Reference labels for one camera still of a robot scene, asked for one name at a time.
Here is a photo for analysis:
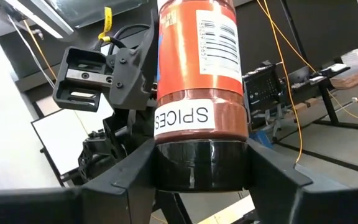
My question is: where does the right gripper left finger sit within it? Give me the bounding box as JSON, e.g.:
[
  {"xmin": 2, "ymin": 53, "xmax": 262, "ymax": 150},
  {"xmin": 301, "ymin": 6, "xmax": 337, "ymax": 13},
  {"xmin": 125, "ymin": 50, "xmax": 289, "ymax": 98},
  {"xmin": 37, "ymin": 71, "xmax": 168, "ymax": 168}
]
[{"xmin": 0, "ymin": 138, "xmax": 158, "ymax": 224}]

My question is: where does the black perforated device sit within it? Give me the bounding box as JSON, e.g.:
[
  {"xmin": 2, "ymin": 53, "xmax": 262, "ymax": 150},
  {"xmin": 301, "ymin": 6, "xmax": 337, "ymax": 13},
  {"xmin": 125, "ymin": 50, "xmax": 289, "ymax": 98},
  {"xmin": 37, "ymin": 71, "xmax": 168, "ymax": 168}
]
[{"xmin": 242, "ymin": 63, "xmax": 288, "ymax": 129}]

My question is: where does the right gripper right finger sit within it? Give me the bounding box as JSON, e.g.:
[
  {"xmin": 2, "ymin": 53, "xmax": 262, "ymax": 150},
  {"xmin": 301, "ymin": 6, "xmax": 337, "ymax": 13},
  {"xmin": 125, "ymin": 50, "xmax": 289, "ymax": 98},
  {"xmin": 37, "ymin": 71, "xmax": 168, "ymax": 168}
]
[{"xmin": 247, "ymin": 138, "xmax": 358, "ymax": 224}]

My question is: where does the black desk stand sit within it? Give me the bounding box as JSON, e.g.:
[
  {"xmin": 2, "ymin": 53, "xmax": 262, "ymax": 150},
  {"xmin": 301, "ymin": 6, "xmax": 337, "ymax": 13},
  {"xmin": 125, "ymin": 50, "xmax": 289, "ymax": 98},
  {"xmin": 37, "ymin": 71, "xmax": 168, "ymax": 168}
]
[{"xmin": 290, "ymin": 63, "xmax": 358, "ymax": 131}]

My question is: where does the yellow cable tag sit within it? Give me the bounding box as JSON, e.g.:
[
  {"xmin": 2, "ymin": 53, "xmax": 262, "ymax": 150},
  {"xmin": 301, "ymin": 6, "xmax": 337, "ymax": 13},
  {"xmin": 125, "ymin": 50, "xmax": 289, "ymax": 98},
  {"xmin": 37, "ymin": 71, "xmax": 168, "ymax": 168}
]
[{"xmin": 97, "ymin": 6, "xmax": 113, "ymax": 43}]

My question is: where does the white board panel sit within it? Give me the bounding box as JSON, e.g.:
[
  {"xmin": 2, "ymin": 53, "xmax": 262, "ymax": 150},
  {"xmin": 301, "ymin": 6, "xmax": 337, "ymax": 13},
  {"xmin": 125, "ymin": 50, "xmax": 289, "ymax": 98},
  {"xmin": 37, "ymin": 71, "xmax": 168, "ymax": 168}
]
[{"xmin": 30, "ymin": 93, "xmax": 114, "ymax": 175}]

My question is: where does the white box stack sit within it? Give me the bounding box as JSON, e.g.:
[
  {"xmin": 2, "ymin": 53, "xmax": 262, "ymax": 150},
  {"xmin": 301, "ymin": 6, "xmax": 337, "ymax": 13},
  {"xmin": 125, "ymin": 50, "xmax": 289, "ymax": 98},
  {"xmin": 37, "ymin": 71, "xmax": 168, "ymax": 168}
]
[{"xmin": 341, "ymin": 45, "xmax": 358, "ymax": 68}]

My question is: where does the brown cardboard stack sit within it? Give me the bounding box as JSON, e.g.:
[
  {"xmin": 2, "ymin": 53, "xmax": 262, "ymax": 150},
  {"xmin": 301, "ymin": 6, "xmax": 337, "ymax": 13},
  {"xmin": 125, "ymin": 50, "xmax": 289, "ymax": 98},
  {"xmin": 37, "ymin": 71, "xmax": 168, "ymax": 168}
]
[{"xmin": 330, "ymin": 69, "xmax": 358, "ymax": 90}]

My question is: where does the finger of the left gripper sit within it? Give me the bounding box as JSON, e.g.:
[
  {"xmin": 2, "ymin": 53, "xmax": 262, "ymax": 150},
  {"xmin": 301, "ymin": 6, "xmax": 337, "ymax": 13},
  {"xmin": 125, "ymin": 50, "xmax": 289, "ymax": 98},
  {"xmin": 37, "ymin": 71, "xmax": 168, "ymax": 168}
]
[{"xmin": 108, "ymin": 9, "xmax": 159, "ymax": 112}]

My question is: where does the blue object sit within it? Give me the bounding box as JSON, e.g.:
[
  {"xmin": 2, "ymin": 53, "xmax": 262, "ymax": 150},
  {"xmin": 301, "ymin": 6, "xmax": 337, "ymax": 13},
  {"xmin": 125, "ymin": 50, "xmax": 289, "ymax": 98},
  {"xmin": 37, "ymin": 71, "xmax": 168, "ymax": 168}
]
[{"xmin": 248, "ymin": 129, "xmax": 273, "ymax": 150}]

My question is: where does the red-labelled black-lidded spice jar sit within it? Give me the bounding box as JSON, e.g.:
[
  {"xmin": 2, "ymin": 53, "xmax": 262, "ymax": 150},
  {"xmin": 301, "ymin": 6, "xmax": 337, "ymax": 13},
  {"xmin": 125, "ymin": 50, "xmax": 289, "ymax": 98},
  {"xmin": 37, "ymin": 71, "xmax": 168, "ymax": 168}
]
[{"xmin": 153, "ymin": 0, "xmax": 250, "ymax": 192}]

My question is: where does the yellow cable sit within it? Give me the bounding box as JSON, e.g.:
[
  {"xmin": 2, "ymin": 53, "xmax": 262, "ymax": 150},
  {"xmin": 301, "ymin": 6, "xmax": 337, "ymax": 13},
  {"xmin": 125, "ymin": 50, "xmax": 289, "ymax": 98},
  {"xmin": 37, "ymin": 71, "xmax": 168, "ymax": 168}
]
[
  {"xmin": 255, "ymin": 0, "xmax": 303, "ymax": 164},
  {"xmin": 261, "ymin": 0, "xmax": 358, "ymax": 125}
]

